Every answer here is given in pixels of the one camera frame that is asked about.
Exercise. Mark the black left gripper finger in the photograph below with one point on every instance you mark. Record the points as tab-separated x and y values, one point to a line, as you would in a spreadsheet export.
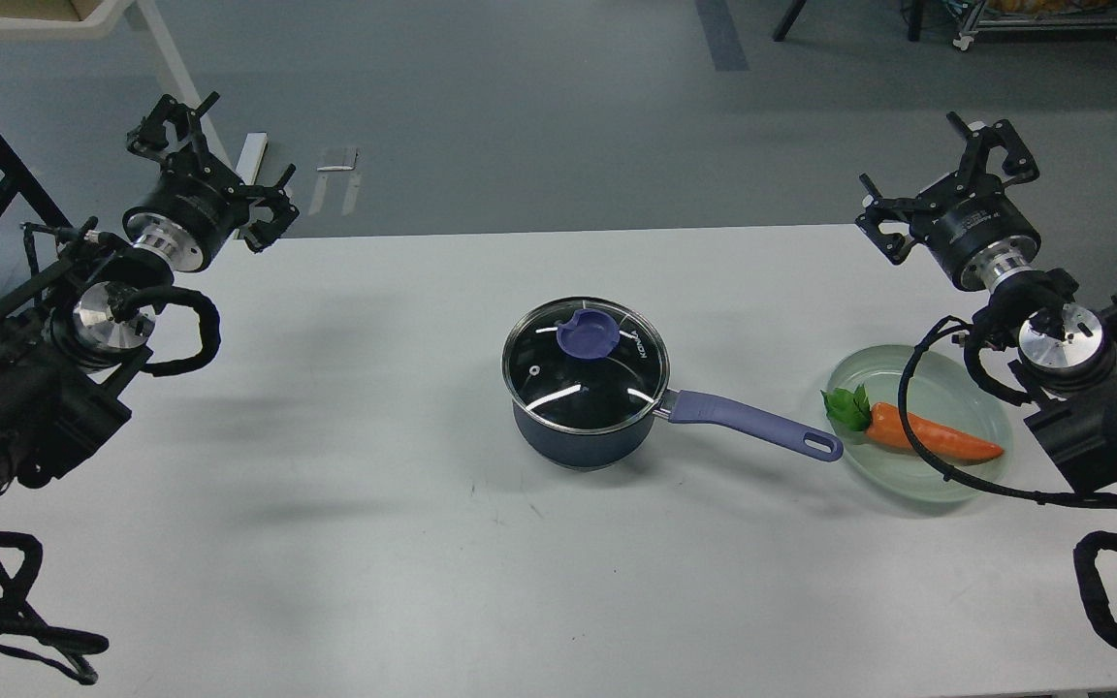
270	212
173	128

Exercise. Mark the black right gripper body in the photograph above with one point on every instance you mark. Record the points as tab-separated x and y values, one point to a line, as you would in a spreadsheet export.
963	229

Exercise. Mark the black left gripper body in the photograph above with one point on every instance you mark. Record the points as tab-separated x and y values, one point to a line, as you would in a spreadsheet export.
194	208

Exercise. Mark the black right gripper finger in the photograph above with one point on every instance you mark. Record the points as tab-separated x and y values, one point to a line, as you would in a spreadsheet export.
895	225
1018	165

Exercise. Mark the dark blue saucepan purple handle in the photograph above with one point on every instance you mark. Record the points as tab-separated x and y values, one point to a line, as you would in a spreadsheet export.
587	452

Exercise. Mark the glass lid purple knob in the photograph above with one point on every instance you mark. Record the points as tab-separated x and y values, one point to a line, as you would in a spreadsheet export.
585	365

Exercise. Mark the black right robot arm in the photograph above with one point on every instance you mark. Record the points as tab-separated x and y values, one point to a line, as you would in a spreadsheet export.
1031	343

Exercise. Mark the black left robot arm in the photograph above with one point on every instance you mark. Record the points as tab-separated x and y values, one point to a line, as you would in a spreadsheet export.
75	334

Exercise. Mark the metal wheeled cart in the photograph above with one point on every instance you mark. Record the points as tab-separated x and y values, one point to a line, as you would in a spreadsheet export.
974	18

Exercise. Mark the orange toy carrot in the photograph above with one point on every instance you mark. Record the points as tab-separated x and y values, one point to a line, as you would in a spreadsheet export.
884	423

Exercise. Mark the black stand leg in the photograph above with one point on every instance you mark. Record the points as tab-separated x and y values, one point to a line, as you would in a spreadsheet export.
786	21

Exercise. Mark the white desk frame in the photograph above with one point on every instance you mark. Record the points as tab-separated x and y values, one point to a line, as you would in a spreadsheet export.
76	75

